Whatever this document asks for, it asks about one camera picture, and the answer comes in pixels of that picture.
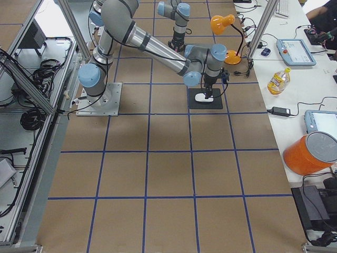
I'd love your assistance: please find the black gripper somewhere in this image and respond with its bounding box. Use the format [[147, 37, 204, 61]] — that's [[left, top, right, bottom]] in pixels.
[[203, 68, 230, 99], [168, 38, 186, 52]]

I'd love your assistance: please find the white computer mouse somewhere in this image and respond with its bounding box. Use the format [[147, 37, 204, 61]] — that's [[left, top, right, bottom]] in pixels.
[[194, 93, 214, 103]]

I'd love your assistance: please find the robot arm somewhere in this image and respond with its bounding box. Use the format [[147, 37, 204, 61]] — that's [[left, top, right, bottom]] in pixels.
[[157, 1, 191, 52], [78, 1, 229, 109]]

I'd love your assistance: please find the black mousepad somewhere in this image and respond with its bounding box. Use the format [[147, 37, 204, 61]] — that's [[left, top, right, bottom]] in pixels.
[[188, 89, 223, 110]]

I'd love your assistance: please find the orange desk lamp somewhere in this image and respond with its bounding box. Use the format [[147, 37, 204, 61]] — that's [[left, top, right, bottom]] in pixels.
[[210, 14, 244, 65]]

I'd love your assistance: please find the small blue device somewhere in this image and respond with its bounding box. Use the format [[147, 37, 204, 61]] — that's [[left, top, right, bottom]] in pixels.
[[261, 48, 271, 56]]

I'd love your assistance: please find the black power adapter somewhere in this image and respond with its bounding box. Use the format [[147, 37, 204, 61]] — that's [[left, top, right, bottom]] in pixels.
[[267, 106, 291, 117]]

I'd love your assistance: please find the yellow drink bottle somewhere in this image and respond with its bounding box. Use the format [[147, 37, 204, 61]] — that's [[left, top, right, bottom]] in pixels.
[[267, 67, 291, 95]]

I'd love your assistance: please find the blue teach pendant far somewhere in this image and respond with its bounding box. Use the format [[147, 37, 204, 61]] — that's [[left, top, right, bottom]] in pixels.
[[276, 39, 316, 66]]

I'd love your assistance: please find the blue teach pendant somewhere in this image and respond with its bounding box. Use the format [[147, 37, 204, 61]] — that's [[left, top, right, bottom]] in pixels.
[[304, 110, 337, 139], [276, 39, 316, 66]]

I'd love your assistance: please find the white keyboard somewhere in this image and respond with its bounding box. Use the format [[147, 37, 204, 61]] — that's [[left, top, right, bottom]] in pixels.
[[274, 0, 290, 18]]

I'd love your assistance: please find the orange bucket with lid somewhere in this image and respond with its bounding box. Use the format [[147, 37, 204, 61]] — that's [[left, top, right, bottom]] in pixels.
[[283, 131, 336, 176]]

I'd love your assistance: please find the blue teach pendant near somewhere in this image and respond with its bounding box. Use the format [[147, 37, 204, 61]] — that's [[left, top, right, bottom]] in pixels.
[[304, 110, 337, 139]]

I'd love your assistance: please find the person in dark clothes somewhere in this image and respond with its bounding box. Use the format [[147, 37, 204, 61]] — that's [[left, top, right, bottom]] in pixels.
[[306, 0, 336, 43]]

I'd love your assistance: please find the black box on desk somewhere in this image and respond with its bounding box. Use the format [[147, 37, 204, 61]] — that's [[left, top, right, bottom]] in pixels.
[[291, 186, 330, 231]]

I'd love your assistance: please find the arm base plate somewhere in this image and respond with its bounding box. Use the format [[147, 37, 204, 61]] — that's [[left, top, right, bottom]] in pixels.
[[76, 83, 123, 116]]

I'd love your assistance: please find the aluminium frame post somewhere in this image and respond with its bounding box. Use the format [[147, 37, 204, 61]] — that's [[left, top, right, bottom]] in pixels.
[[247, 0, 278, 60]]

